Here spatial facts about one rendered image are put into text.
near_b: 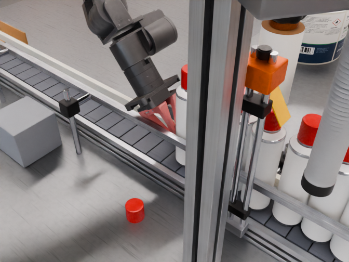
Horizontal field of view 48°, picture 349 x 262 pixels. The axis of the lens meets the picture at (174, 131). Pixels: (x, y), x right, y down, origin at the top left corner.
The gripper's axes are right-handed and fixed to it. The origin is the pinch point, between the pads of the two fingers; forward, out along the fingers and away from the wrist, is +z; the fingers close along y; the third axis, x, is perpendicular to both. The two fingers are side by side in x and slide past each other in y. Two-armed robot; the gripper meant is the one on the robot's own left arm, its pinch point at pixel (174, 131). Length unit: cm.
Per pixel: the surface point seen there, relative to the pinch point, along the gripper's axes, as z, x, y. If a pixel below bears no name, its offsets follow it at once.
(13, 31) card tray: -41, 67, 14
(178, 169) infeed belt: 6.6, 0.2, -3.6
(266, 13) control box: -14.3, -40.6, -18.1
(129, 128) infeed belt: -3.1, 12.8, -0.4
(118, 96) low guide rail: -9.9, 16.1, 3.6
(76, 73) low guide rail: -19.1, 27.9, 4.1
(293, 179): 10.8, -23.2, -3.0
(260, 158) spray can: 6.3, -19.8, -3.5
